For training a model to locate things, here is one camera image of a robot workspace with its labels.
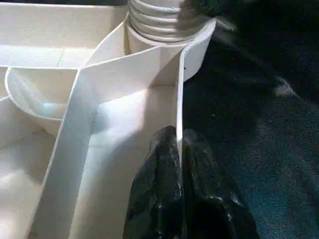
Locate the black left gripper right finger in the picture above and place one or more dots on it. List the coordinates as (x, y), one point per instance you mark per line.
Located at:
(214, 206)

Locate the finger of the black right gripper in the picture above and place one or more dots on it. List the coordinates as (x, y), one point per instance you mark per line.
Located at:
(202, 8)

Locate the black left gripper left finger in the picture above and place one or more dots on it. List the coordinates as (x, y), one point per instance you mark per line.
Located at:
(157, 199)

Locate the white plastic table leg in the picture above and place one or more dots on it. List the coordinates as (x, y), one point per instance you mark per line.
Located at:
(154, 20)

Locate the white plastic table top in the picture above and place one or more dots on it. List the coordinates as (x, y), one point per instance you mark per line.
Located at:
(37, 37)

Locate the black plastic mat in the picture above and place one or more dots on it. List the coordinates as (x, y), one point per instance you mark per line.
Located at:
(261, 149)

